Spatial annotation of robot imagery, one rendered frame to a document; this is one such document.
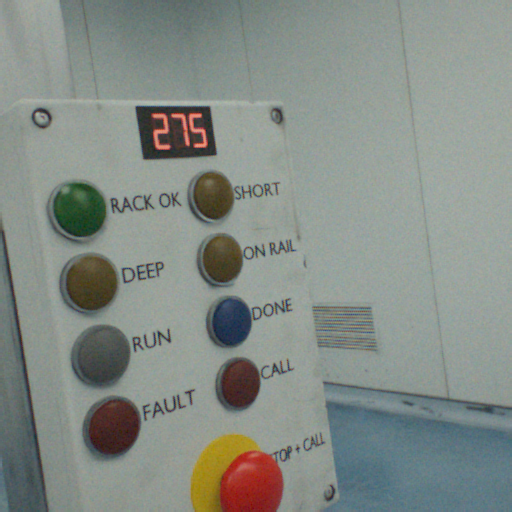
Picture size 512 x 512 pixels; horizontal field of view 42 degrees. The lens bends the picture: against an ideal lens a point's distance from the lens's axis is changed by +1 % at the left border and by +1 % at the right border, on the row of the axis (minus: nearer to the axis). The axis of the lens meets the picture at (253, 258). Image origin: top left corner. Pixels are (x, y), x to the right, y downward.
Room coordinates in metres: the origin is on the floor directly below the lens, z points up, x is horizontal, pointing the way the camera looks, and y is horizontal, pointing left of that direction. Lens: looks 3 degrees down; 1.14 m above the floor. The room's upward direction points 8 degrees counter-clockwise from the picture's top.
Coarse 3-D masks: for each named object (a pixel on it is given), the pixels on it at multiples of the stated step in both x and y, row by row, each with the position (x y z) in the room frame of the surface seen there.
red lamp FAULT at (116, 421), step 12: (108, 408) 0.32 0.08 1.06; (120, 408) 0.32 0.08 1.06; (132, 408) 0.33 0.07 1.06; (96, 420) 0.31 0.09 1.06; (108, 420) 0.32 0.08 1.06; (120, 420) 0.32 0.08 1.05; (132, 420) 0.32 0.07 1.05; (96, 432) 0.31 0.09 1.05; (108, 432) 0.32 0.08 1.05; (120, 432) 0.32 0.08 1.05; (132, 432) 0.32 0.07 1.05; (96, 444) 0.31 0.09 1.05; (108, 444) 0.32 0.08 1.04; (120, 444) 0.32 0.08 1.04
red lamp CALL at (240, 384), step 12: (240, 360) 0.37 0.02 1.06; (228, 372) 0.37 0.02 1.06; (240, 372) 0.37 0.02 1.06; (252, 372) 0.37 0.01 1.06; (228, 384) 0.36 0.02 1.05; (240, 384) 0.37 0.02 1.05; (252, 384) 0.37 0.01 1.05; (228, 396) 0.36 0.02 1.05; (240, 396) 0.37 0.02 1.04; (252, 396) 0.37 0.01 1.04
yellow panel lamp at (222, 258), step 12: (216, 240) 0.37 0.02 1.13; (228, 240) 0.37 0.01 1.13; (204, 252) 0.36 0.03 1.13; (216, 252) 0.37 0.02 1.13; (228, 252) 0.37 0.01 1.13; (240, 252) 0.38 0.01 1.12; (204, 264) 0.36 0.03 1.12; (216, 264) 0.37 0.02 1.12; (228, 264) 0.37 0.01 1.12; (240, 264) 0.38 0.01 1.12; (216, 276) 0.37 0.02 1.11; (228, 276) 0.37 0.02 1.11
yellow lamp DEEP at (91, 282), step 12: (72, 264) 0.32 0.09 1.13; (84, 264) 0.32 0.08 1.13; (96, 264) 0.32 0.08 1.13; (108, 264) 0.33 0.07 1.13; (72, 276) 0.31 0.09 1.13; (84, 276) 0.32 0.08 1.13; (96, 276) 0.32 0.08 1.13; (108, 276) 0.32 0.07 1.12; (72, 288) 0.31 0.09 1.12; (84, 288) 0.32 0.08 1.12; (96, 288) 0.32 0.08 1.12; (108, 288) 0.32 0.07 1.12; (72, 300) 0.31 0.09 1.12; (84, 300) 0.32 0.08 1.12; (96, 300) 0.32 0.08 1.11; (108, 300) 0.32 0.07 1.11
